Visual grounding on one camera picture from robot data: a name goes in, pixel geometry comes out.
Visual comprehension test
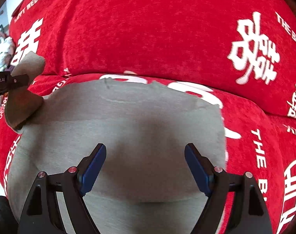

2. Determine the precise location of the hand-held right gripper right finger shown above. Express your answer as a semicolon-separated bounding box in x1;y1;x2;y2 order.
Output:
184;143;274;234

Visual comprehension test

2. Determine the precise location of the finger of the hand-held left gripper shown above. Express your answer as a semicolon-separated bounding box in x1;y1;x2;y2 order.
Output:
10;74;30;90

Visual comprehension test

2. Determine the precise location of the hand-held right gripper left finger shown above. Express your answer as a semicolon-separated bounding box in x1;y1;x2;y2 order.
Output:
18;143;107;234

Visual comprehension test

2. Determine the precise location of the grey small garment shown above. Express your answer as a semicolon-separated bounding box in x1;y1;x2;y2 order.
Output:
4;51;228;234

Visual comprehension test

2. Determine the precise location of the white patterned clothes pile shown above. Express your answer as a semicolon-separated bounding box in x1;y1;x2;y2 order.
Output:
0;28;16;72

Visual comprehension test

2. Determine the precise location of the dark cloth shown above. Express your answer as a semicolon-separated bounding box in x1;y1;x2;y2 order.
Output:
0;175;18;234

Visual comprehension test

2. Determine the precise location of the red printed sofa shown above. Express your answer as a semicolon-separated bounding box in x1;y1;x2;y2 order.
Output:
0;0;296;234

